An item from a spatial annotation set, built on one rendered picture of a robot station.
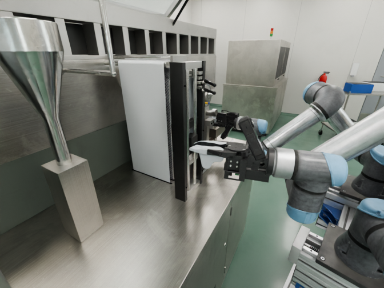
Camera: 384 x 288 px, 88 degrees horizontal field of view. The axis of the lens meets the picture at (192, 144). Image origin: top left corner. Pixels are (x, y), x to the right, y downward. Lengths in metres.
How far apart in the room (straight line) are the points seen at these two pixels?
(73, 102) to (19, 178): 0.33
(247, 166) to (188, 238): 0.34
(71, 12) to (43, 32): 0.41
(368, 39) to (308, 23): 1.16
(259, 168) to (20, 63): 0.59
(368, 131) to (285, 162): 0.24
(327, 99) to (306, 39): 4.50
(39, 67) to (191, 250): 0.64
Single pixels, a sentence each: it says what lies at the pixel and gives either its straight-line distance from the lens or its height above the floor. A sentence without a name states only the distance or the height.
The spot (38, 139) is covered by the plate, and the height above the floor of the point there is 1.18.
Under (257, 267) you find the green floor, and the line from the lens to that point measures 1.82.
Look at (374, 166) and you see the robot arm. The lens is 1.28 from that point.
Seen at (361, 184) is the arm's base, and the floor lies 0.86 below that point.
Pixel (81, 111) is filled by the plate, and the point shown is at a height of 1.24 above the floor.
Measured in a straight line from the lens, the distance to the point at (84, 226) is 0.78.
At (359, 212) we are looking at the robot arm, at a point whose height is 1.00.
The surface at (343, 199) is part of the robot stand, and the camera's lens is 1.37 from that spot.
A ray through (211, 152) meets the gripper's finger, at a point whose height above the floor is 1.24.
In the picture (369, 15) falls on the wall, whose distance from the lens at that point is 5.56.
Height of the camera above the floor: 1.47
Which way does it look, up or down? 25 degrees down
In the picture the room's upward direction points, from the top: straight up
